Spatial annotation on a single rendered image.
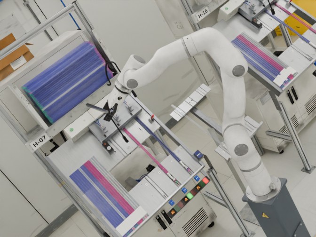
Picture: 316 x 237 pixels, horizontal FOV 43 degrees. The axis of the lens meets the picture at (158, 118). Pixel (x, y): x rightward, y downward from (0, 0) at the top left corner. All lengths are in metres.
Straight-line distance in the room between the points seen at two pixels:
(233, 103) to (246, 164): 0.34
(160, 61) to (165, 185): 0.99
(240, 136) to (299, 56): 1.32
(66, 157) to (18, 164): 1.60
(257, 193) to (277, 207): 0.12
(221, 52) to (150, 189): 1.08
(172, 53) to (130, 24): 2.65
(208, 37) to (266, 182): 0.82
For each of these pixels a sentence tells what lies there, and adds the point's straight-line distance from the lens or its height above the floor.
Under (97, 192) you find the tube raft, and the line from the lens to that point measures 2.49.
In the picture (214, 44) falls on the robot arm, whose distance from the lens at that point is 1.75.
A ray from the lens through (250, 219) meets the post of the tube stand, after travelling 3.11.
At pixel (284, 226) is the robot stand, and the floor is 0.51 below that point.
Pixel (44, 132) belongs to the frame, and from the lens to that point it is 2.57.
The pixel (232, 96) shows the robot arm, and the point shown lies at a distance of 1.85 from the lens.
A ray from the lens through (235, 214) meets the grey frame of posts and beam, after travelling 2.87.
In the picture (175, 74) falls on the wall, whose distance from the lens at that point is 4.66.
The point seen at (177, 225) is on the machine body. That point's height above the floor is 0.28.
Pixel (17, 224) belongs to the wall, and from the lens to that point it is 4.34.
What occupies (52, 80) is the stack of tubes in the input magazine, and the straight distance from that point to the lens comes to 2.51.
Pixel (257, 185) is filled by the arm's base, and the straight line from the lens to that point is 2.13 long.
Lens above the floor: 2.15
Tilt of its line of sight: 25 degrees down
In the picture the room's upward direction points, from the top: 32 degrees counter-clockwise
